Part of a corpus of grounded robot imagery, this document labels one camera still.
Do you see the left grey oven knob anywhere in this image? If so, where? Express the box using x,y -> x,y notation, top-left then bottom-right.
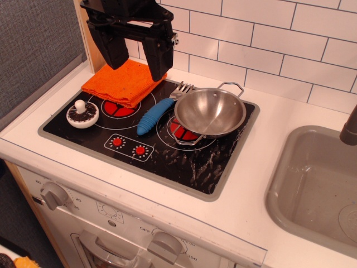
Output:
40,182 -> 69,210

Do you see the white toy mushroom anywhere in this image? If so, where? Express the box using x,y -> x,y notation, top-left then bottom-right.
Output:
66,99 -> 99,129

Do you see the grey sink basin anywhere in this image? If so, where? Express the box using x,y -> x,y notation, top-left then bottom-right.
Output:
266,126 -> 356,258

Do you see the white toy oven front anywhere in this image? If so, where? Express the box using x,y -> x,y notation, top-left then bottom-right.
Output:
18,167 -> 235,267

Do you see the right red stove button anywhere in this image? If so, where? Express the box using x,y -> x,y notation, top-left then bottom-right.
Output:
135,146 -> 146,156

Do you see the left red stove button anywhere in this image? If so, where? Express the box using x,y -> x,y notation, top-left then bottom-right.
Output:
112,138 -> 123,147

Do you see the small steel pan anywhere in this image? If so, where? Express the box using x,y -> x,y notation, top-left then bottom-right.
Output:
172,87 -> 247,146

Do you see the blue handled grey fork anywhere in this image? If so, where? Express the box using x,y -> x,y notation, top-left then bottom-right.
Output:
137,82 -> 194,136

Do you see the grey faucet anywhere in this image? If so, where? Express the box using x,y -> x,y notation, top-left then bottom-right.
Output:
339,106 -> 357,146

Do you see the right grey oven knob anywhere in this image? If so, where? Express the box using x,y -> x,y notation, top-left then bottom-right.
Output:
147,232 -> 183,265

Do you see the red stove button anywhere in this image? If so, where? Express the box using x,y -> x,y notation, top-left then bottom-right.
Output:
135,146 -> 146,156
112,138 -> 123,147

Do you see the wooden side panel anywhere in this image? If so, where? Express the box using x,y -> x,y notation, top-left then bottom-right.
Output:
73,0 -> 106,74

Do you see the black toy stove top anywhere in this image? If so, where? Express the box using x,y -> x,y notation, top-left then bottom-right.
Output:
38,80 -> 260,202

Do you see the grey oven knob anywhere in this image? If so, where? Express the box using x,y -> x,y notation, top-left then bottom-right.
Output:
40,182 -> 69,210
147,232 -> 183,265

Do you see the yellow object at corner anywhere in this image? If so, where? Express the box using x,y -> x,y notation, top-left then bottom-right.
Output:
13,256 -> 40,268

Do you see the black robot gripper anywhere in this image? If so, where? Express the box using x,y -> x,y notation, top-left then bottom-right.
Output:
80,1 -> 179,82

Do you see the orange folded cloth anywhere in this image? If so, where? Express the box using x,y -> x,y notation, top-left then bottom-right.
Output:
81,60 -> 167,108

